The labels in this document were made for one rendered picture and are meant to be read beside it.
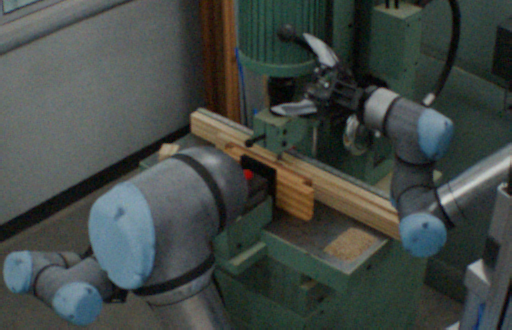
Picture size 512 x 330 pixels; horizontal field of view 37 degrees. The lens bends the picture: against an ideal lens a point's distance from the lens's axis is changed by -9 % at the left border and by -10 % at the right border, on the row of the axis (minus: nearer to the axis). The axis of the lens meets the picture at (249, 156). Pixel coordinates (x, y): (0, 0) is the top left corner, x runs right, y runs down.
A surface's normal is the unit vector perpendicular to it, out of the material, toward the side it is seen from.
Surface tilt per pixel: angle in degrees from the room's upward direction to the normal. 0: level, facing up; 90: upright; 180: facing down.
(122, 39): 90
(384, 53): 90
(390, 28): 90
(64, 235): 0
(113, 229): 83
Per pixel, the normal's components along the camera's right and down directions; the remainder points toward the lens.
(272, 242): -0.66, 0.41
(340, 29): 0.75, 0.36
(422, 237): -0.04, 0.55
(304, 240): 0.00, -0.84
